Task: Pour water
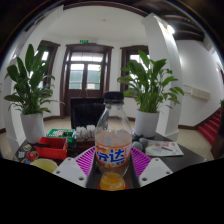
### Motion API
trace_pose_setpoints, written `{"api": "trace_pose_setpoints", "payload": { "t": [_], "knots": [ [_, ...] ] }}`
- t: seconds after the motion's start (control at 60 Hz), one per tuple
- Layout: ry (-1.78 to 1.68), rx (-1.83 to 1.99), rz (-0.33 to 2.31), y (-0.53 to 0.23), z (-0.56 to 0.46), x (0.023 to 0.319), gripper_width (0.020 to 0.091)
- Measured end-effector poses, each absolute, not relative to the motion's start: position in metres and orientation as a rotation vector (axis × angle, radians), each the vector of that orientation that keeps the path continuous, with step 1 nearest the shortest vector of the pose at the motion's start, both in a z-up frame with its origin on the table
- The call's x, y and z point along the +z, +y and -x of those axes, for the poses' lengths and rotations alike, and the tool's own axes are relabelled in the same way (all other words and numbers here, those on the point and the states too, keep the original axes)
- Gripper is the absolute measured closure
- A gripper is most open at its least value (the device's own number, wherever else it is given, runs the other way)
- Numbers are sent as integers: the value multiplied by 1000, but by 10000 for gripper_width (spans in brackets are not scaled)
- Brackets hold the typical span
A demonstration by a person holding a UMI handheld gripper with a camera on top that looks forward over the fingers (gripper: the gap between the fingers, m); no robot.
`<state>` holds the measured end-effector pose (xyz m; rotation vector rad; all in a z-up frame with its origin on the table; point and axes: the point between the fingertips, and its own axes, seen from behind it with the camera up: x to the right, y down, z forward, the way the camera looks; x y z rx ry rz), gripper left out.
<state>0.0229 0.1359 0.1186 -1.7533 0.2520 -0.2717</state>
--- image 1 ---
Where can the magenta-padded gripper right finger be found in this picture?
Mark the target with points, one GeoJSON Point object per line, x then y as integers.
{"type": "Point", "coordinates": [156, 170]}

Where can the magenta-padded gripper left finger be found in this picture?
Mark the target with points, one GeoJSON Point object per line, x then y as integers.
{"type": "Point", "coordinates": [68, 171]}

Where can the orange soda plastic bottle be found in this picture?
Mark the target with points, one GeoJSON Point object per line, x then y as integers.
{"type": "Point", "coordinates": [113, 156]}

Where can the white printed booklet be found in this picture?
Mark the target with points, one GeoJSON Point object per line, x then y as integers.
{"type": "Point", "coordinates": [165, 148]}

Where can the pale yellow cup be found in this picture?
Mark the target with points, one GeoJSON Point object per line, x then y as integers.
{"type": "Point", "coordinates": [43, 165]}

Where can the red plastic box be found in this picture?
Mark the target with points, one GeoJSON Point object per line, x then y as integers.
{"type": "Point", "coordinates": [51, 148]}

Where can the grey ball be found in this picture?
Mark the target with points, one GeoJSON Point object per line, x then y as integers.
{"type": "Point", "coordinates": [144, 141]}
{"type": "Point", "coordinates": [137, 146]}

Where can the green plastic box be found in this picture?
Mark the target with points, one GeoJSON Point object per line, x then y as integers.
{"type": "Point", "coordinates": [61, 133]}

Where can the box of white items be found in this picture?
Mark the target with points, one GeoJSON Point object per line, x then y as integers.
{"type": "Point", "coordinates": [86, 135]}

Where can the black chair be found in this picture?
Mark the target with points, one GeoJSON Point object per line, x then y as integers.
{"type": "Point", "coordinates": [87, 113]}

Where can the red carpeted staircase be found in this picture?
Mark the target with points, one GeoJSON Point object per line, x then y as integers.
{"type": "Point", "coordinates": [211, 128]}

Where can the potted plant in white pot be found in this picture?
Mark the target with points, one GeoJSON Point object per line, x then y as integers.
{"type": "Point", "coordinates": [150, 86]}
{"type": "Point", "coordinates": [31, 90]}

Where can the dark wooden double door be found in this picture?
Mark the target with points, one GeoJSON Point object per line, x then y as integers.
{"type": "Point", "coordinates": [85, 73]}

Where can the dark wooden framed window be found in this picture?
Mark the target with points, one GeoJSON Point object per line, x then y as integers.
{"type": "Point", "coordinates": [51, 53]}
{"type": "Point", "coordinates": [128, 56]}

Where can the green exit sign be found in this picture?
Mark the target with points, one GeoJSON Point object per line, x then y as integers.
{"type": "Point", "coordinates": [84, 41]}

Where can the white wall radiator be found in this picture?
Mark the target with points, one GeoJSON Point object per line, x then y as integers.
{"type": "Point", "coordinates": [198, 92]}

